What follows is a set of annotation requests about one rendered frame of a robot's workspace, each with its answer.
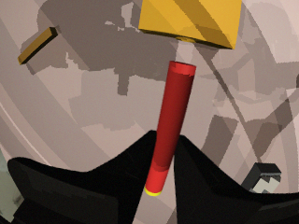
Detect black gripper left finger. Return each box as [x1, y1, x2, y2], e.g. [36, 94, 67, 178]
[7, 131, 157, 224]

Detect brown rectangular bar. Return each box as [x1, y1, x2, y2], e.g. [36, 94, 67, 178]
[18, 27, 59, 66]

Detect red cylindrical rod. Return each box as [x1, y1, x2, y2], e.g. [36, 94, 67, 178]
[145, 61, 197, 195]

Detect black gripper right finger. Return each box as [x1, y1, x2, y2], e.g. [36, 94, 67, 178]
[173, 134, 299, 224]

